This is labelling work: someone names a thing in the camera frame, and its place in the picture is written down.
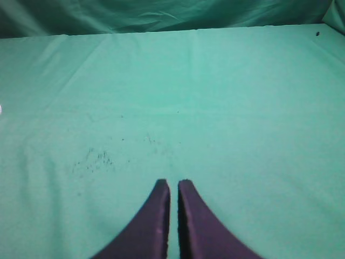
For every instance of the green backdrop curtain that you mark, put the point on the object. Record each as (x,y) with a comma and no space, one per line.
(80,17)

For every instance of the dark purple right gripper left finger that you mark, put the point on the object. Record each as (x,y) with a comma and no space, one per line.
(146,235)

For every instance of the green table cloth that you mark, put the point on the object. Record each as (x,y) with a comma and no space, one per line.
(253,116)

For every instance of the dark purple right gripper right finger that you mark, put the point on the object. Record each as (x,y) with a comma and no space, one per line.
(200,232)

